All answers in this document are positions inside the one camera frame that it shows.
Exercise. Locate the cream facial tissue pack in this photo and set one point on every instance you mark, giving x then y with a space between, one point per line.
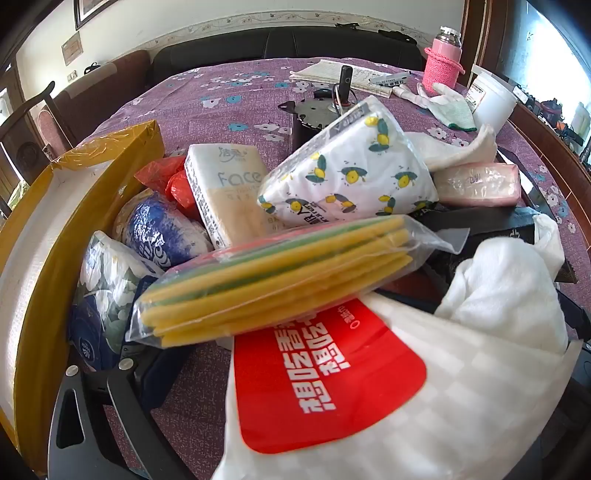
226 194

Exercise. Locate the black packet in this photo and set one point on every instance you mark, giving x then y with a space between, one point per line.
489 221

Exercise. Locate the dark wooden chair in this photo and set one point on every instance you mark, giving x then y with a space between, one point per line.
28 156

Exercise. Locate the wall plaque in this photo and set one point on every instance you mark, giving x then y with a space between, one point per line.
71 47

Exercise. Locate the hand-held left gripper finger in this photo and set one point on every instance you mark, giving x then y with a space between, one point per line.
157 378

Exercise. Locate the pink bottle with knit sleeve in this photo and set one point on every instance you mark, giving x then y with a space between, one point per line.
441 69

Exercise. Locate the red plastic bag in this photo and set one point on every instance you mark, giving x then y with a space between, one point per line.
178 191

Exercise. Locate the silver blister pack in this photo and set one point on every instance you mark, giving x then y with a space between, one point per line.
390 79

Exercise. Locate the white plastic tub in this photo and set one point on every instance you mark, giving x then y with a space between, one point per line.
494 104

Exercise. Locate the yellow green sponge cloth pack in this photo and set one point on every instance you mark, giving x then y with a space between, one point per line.
277 277

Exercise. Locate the lemon print tissue pack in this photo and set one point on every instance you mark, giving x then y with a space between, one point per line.
351 170

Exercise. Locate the floral blue tissue pack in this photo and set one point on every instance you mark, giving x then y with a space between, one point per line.
106 286

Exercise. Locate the blue white tissue pack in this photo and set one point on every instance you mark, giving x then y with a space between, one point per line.
157 230

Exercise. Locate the framed wall painting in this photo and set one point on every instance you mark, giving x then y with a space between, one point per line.
92 9

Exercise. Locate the wooden window frame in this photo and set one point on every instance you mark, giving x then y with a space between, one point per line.
475 41

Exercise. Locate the white work glove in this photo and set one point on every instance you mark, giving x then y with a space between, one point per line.
455 110

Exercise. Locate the pink tissue pack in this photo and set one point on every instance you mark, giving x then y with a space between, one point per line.
480 184

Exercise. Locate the white bag with red label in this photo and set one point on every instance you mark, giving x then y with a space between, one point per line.
332 378

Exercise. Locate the yellow cardboard box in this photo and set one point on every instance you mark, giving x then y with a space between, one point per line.
115 152

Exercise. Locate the black bag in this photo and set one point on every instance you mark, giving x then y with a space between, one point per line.
92 68

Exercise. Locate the black sofa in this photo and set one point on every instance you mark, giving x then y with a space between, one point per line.
277 46

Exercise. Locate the red black toy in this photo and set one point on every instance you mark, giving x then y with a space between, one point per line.
551 108

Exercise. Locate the brown armchair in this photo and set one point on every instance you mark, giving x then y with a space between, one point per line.
106 92

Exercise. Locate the white towel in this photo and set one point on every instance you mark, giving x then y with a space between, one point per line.
498 281

